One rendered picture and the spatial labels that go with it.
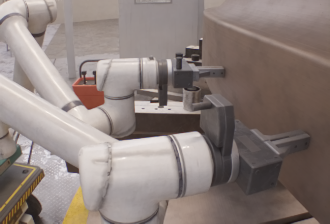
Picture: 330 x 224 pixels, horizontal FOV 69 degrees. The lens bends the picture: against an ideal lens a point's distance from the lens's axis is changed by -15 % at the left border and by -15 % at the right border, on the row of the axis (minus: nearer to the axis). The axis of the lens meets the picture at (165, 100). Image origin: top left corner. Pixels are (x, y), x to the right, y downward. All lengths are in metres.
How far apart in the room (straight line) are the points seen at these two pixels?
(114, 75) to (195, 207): 0.77
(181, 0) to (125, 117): 3.72
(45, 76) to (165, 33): 3.66
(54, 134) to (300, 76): 0.44
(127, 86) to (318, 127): 0.50
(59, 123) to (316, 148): 0.45
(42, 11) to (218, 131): 0.89
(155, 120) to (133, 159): 0.94
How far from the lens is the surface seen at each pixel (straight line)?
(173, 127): 1.27
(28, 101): 0.56
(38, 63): 0.83
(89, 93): 1.27
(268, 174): 0.37
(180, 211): 1.27
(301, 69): 0.48
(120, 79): 0.74
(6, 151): 1.50
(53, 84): 0.77
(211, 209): 1.29
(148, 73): 0.73
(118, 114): 0.76
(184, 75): 0.72
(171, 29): 4.38
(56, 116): 0.53
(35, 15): 1.09
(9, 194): 1.50
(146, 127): 1.28
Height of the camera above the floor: 1.20
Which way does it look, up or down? 22 degrees down
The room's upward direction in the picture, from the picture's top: straight up
